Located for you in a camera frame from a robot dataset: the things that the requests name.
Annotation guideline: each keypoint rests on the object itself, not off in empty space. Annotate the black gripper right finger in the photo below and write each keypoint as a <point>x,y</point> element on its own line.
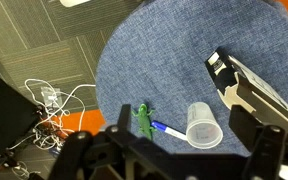
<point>245,126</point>

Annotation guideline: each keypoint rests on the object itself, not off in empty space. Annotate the blue capped white marker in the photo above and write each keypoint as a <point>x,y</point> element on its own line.
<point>168,130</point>

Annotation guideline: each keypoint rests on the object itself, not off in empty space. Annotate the round blue fabric table cover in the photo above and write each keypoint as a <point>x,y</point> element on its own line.
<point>157,57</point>

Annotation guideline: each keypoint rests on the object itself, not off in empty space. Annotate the black box on floor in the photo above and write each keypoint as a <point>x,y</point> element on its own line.
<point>17,115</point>

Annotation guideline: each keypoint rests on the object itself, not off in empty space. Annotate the green toy lizard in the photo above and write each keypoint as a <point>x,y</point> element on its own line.
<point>143,119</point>

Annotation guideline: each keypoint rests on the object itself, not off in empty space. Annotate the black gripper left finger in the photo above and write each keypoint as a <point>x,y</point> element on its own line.
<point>124,120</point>

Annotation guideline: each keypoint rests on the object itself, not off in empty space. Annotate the clear plastic measuring cup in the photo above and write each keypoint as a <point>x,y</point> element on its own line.
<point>203,131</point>

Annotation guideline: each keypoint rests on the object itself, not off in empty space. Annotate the black and white cardboard box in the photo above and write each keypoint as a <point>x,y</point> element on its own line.
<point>236,84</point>

